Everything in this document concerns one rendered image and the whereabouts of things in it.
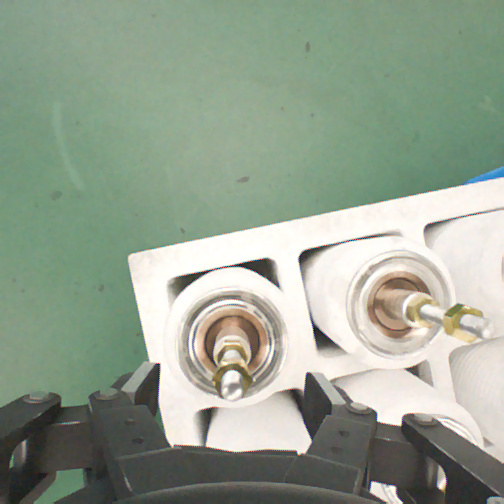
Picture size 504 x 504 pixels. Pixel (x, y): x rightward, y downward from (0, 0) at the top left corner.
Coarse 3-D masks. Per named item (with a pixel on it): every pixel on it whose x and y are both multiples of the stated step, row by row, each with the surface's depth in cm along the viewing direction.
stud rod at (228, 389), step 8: (232, 352) 20; (224, 376) 16; (232, 376) 16; (240, 376) 16; (224, 384) 15; (232, 384) 15; (240, 384) 15; (224, 392) 15; (232, 392) 15; (240, 392) 15; (232, 400) 15
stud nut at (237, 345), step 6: (228, 342) 21; (234, 342) 21; (240, 342) 21; (222, 348) 20; (228, 348) 20; (234, 348) 20; (240, 348) 20; (216, 354) 21; (222, 354) 20; (240, 354) 21; (246, 354) 21; (216, 360) 20; (246, 360) 20
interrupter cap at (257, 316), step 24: (240, 288) 24; (192, 312) 24; (216, 312) 24; (240, 312) 24; (264, 312) 24; (192, 336) 24; (216, 336) 24; (264, 336) 24; (192, 360) 24; (264, 360) 24; (192, 384) 24; (264, 384) 24
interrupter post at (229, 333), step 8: (224, 328) 24; (232, 328) 24; (240, 328) 24; (224, 336) 22; (232, 336) 21; (240, 336) 22; (216, 344) 21; (248, 344) 22; (216, 352) 21; (248, 352) 21; (248, 360) 21
